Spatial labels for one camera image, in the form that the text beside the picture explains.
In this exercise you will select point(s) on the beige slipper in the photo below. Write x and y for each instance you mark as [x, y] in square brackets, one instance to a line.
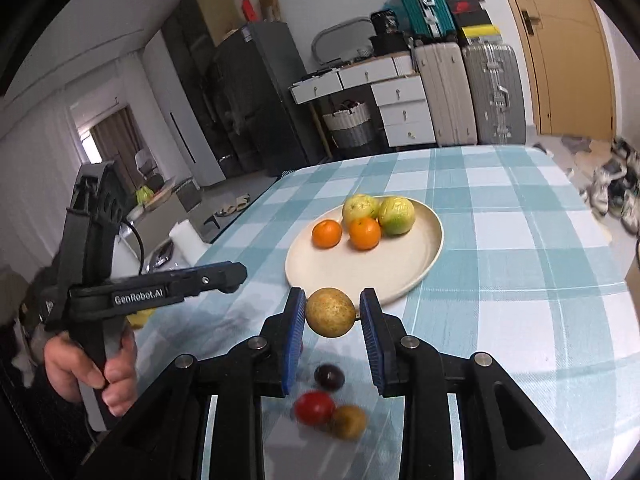
[227, 209]
[242, 201]

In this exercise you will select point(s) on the brown curtain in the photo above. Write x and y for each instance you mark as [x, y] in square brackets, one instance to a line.
[115, 145]

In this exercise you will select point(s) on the oval grey mirror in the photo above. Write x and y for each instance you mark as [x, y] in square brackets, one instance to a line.
[340, 35]

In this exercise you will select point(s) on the woven laundry basket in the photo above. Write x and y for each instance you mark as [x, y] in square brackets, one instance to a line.
[349, 127]

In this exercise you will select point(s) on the dark glass wardrobe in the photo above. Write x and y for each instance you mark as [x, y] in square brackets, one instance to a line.
[192, 85]

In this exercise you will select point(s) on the teal suitcase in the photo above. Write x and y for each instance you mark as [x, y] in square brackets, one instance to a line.
[417, 2]

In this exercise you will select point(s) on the pile of loose shoes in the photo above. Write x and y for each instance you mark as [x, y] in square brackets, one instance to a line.
[617, 185]

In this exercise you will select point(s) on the dark grey refrigerator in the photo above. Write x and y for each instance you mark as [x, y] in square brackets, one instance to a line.
[265, 100]

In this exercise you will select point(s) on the yellow green guava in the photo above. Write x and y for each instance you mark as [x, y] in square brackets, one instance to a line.
[396, 215]
[359, 206]

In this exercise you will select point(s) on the red paper box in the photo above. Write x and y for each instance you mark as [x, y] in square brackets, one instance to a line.
[248, 9]

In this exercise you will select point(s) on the white wardrobe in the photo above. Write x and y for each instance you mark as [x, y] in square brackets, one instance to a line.
[165, 110]

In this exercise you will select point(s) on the tan wooden door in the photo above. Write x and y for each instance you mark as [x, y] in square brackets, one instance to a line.
[570, 60]

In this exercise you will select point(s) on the white paper towel roll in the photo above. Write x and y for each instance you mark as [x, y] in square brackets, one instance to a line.
[186, 240]

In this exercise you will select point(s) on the silver suitcase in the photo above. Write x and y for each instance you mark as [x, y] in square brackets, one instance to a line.
[492, 90]

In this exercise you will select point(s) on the cream round plate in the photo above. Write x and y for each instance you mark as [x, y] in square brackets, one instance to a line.
[400, 265]

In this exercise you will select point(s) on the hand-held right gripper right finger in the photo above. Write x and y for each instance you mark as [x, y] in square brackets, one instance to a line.
[372, 340]

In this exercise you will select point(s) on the beige suitcase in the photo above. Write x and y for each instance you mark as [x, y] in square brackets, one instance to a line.
[445, 95]

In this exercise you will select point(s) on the black storage box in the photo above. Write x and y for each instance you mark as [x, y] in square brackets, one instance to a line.
[389, 44]

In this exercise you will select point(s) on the small brown pear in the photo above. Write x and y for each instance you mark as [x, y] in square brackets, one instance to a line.
[330, 311]
[350, 422]

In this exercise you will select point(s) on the white drawer desk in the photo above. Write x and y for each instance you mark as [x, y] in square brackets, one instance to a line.
[402, 115]

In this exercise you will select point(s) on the white office chair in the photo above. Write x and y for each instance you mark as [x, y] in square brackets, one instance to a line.
[147, 167]

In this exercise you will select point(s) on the yellow shoe box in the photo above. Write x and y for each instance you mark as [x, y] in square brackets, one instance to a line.
[480, 35]

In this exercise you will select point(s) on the black bucket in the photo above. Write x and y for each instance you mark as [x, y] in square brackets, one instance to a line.
[385, 22]

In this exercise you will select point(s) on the tall black shoe box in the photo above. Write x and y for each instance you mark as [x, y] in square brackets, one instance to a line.
[472, 19]

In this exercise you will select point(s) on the dark plum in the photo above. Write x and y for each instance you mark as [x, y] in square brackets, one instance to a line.
[329, 376]

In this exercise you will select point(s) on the person's left hand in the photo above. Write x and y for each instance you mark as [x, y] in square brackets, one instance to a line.
[65, 365]

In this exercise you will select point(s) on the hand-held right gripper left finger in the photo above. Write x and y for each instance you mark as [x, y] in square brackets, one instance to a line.
[295, 340]

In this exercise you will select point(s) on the yellow green bag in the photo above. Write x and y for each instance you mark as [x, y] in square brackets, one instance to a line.
[145, 195]

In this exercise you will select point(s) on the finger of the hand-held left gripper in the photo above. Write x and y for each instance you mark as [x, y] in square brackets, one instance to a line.
[220, 277]
[170, 276]

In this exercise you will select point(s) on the brown cardboard box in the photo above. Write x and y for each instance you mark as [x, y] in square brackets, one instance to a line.
[269, 6]

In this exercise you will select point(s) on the red shoe box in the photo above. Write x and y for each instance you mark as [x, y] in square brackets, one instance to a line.
[467, 5]

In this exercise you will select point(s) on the red tomato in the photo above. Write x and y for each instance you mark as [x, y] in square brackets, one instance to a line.
[314, 407]

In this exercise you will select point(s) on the teal checked tablecloth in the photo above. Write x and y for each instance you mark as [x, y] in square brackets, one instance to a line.
[500, 270]

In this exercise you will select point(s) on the orange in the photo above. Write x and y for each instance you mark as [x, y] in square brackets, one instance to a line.
[327, 234]
[364, 234]

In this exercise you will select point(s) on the tall cardboard sheet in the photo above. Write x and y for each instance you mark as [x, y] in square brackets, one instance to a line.
[215, 10]

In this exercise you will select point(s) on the grey door mat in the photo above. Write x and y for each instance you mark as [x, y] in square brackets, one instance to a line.
[580, 145]

